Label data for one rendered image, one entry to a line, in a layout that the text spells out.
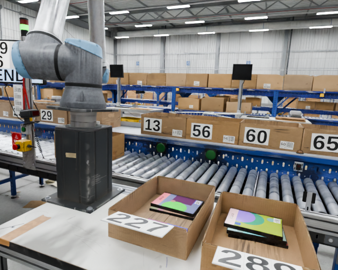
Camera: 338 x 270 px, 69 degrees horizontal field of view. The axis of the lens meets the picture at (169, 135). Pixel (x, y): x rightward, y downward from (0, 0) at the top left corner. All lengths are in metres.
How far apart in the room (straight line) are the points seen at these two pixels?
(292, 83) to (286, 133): 4.56
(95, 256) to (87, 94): 0.59
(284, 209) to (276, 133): 0.80
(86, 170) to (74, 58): 0.45
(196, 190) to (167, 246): 0.38
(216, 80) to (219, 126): 4.68
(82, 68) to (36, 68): 0.18
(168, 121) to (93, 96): 0.97
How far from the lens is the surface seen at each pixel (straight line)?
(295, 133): 1.77
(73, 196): 1.15
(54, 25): 1.25
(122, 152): 1.86
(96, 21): 1.51
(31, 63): 1.13
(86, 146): 1.04
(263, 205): 1.06
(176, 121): 1.89
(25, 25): 1.93
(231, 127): 1.79
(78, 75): 1.06
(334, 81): 6.39
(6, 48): 2.15
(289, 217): 1.08
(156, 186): 1.19
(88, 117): 1.08
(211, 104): 6.19
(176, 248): 0.81
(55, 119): 2.62
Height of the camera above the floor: 1.24
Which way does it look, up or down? 10 degrees down
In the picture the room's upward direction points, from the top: 2 degrees clockwise
